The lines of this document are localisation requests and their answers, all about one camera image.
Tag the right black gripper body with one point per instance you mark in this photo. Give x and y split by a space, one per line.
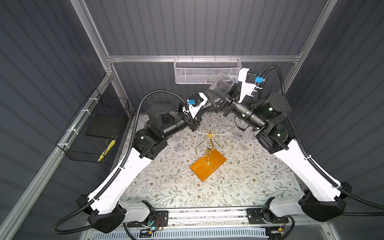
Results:
235 99

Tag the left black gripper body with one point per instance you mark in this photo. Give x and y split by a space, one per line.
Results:
194 123

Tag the clear flute glass front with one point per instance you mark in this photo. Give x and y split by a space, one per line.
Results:
222 83

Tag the clear flute glass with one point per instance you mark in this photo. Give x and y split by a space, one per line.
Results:
222 83
242 148
179 147

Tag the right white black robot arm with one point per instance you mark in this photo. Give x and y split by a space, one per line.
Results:
323 197

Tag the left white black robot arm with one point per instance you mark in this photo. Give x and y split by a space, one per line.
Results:
105 211

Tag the orange wooden rack base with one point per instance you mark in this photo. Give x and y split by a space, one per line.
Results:
207 165

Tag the items in white basket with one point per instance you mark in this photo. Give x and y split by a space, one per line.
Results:
204 80

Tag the floral table mat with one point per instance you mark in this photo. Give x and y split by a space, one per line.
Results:
245 179

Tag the yellow black striped tool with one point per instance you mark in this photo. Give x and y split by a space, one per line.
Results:
108 148

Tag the black pad in basket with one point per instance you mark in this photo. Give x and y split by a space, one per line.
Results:
103 126

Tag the gold wire glass rack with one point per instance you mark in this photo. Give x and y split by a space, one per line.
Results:
210 135

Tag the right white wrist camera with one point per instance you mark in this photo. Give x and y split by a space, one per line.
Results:
250 83

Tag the white mesh wall basket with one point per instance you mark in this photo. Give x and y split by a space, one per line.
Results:
187 70

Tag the black wire wall basket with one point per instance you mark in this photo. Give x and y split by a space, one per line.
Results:
74 142

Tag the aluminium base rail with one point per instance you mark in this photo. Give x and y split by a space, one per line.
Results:
223 223

